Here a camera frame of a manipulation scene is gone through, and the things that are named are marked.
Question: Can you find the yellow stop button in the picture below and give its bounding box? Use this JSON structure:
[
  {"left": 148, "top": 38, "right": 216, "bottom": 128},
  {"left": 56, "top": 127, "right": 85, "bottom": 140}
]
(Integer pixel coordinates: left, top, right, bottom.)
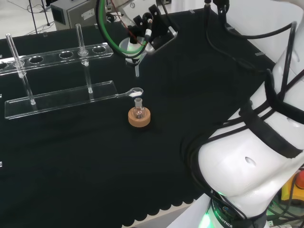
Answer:
[{"left": 281, "top": 168, "right": 304, "bottom": 206}]

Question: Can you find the black tripod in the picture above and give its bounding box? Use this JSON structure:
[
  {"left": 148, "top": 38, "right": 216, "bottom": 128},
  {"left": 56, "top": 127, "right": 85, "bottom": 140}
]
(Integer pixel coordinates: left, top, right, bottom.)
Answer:
[{"left": 25, "top": 0, "right": 52, "bottom": 34}]

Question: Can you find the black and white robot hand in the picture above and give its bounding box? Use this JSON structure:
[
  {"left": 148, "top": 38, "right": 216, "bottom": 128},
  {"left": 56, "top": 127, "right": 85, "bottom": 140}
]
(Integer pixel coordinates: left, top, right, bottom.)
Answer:
[{"left": 127, "top": 5, "right": 179, "bottom": 55}]

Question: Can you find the grey equipment box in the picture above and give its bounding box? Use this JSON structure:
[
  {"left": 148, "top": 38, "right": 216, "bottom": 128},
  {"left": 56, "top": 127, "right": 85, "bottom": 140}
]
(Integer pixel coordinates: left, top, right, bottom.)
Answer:
[{"left": 50, "top": 0, "right": 98, "bottom": 31}]

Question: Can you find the black cloth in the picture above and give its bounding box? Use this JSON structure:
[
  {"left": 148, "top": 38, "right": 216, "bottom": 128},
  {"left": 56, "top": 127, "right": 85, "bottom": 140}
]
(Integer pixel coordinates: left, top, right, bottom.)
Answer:
[{"left": 0, "top": 7, "right": 277, "bottom": 228}]

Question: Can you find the clear round-bottom flask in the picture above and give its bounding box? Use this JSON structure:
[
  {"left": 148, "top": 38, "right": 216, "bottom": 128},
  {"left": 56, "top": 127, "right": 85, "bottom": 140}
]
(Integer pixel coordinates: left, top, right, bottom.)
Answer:
[{"left": 133, "top": 97, "right": 145, "bottom": 119}]

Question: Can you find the cork ring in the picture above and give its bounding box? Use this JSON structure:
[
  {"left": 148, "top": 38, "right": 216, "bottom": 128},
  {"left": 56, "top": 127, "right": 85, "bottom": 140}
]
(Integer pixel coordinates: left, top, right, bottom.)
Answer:
[{"left": 127, "top": 107, "right": 152, "bottom": 128}]

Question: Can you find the translucent plastic funnel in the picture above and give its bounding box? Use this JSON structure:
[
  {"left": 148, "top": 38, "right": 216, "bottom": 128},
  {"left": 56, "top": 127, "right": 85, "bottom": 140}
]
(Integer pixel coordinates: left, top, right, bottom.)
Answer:
[{"left": 118, "top": 37, "right": 148, "bottom": 78}]

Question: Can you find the green cable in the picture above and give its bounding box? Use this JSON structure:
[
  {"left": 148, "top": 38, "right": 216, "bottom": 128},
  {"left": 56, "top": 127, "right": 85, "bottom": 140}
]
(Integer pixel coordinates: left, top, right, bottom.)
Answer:
[{"left": 96, "top": 0, "right": 148, "bottom": 58}]

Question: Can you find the clear acrylic funnel stand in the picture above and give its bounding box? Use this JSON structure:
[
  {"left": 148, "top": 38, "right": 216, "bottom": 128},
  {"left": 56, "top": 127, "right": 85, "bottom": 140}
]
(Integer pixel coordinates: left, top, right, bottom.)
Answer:
[{"left": 0, "top": 23, "right": 119, "bottom": 119}]

